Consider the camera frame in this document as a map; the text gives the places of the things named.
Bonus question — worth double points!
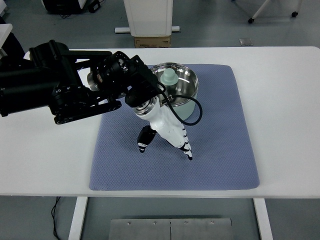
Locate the right white table leg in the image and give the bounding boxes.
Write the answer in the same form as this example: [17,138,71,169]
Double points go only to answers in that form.
[253,198,274,240]

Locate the green pot with handle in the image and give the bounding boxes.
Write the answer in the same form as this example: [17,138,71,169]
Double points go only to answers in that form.
[150,62,199,120]

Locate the left white table leg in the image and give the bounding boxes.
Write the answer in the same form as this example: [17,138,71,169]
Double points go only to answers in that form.
[68,196,89,240]

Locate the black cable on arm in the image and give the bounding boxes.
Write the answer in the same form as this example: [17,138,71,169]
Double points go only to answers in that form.
[156,82,203,127]

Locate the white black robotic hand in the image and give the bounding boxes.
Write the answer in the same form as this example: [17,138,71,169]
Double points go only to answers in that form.
[133,97,193,161]

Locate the wheeled white frame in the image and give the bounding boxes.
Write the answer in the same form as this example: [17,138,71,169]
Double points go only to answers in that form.
[234,0,300,25]

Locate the blue quilted mat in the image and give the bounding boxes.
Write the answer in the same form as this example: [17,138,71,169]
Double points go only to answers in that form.
[89,64,260,191]

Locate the metal floor plate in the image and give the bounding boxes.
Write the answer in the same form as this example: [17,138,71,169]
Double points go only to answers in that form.
[108,218,234,240]

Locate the black floor cable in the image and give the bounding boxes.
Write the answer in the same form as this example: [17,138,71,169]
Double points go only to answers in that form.
[50,196,62,240]

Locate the white desk at left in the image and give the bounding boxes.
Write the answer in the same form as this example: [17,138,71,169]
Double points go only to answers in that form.
[0,23,13,58]

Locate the glass lid with green knob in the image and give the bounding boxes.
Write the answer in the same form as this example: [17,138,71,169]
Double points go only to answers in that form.
[150,62,199,109]

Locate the white table leg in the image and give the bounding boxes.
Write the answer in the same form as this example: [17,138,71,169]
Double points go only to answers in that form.
[253,198,274,240]
[68,196,89,240]

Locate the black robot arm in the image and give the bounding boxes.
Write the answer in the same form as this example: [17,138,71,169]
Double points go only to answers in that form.
[0,40,162,125]

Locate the cardboard box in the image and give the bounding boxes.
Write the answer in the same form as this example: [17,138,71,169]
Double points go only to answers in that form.
[133,35,172,48]

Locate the black equipment on floor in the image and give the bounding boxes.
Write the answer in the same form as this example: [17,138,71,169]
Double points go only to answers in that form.
[41,0,104,15]

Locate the grey floor socket cover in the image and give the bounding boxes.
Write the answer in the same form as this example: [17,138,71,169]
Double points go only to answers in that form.
[238,37,254,46]

